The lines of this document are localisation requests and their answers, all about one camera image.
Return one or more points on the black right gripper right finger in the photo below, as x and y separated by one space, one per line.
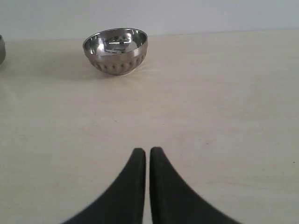
173 201

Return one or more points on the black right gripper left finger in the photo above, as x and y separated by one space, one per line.
123 200

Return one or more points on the ribbed small steel bowl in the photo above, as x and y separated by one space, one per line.
116 51

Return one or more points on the large smooth steel bowl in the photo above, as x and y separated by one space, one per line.
2 50

